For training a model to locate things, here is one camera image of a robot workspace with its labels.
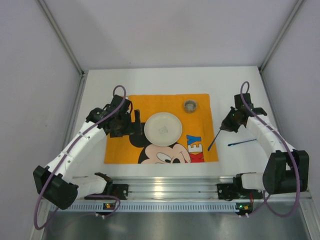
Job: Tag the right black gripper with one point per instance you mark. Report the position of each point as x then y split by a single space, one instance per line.
226 124

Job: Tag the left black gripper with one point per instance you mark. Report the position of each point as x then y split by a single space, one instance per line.
132 124

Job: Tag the white round plate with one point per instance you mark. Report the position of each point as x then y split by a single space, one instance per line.
163 129

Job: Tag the blue spoon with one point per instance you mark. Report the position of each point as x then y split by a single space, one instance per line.
241 142

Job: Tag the blue fork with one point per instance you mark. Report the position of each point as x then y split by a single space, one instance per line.
214 140

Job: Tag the orange Mickey placemat cloth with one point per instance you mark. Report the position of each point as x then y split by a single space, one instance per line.
192 146

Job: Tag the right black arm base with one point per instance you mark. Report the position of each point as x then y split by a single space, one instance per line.
229 192

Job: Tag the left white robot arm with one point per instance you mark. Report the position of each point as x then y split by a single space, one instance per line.
86 148

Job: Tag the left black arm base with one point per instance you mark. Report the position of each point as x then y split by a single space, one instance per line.
120 191

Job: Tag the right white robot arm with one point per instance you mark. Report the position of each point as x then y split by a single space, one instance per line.
287 169

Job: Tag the aluminium mounting rail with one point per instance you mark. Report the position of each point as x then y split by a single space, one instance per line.
170 188

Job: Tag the slotted grey cable duct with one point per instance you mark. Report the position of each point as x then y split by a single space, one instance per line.
179 207

